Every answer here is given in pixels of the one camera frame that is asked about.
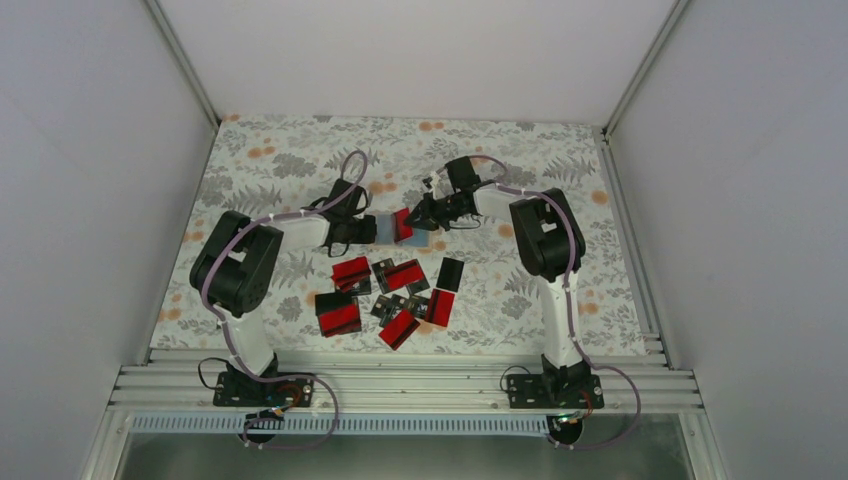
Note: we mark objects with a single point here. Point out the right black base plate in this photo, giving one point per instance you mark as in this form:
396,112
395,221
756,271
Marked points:
528,392

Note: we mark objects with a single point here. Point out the floral patterned table mat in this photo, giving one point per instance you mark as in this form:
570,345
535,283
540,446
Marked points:
270,163

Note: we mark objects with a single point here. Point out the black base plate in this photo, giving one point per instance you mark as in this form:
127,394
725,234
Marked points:
234,389
528,392

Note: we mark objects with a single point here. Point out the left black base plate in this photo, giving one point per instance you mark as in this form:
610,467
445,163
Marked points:
234,389

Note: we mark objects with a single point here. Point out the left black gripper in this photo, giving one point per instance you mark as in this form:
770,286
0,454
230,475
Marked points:
368,235

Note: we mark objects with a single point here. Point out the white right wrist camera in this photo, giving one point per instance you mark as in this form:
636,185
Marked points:
437,183

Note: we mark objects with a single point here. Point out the beige leather card holder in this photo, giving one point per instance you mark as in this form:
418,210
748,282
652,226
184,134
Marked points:
392,232

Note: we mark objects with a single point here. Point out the plain black card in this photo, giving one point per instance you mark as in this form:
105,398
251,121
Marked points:
450,274

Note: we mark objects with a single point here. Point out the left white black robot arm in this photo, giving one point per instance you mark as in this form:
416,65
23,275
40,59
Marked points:
234,270

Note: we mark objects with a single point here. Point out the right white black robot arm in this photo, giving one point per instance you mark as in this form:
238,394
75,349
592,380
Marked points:
550,246

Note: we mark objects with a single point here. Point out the black chip cards cluster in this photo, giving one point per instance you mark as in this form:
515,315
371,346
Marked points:
387,308

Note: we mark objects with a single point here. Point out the red black card centre top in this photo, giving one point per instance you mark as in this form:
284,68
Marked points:
407,275

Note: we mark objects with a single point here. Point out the aluminium rail frame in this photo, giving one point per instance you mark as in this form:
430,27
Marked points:
393,393

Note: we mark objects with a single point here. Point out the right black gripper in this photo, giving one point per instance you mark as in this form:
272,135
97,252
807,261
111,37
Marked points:
429,218

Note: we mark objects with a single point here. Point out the black red card left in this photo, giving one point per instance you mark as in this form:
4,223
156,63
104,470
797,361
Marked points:
337,313

